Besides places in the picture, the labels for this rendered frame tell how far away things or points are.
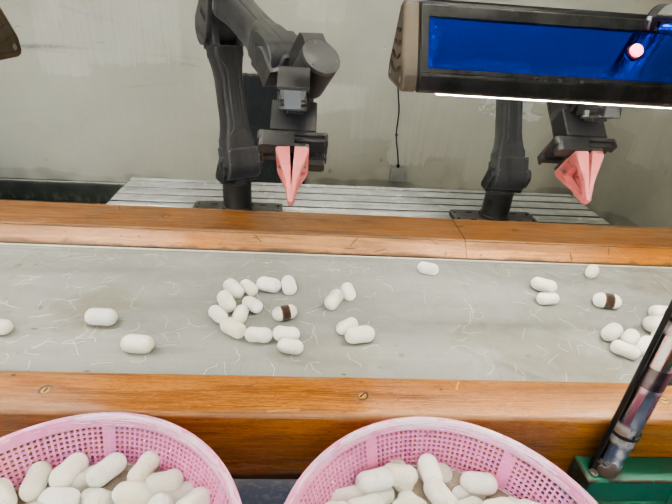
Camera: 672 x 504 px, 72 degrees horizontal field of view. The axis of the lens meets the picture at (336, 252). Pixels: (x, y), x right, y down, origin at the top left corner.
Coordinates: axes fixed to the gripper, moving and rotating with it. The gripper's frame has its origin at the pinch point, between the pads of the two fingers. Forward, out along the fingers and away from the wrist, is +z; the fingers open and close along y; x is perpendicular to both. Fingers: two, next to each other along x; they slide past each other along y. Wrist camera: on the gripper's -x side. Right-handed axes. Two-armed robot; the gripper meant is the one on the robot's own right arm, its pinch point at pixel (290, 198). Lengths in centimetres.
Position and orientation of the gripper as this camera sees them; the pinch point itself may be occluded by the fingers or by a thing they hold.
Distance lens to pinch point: 66.4
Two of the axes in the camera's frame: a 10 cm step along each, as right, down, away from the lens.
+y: 10.0, 0.4, 0.7
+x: -0.8, 3.5, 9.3
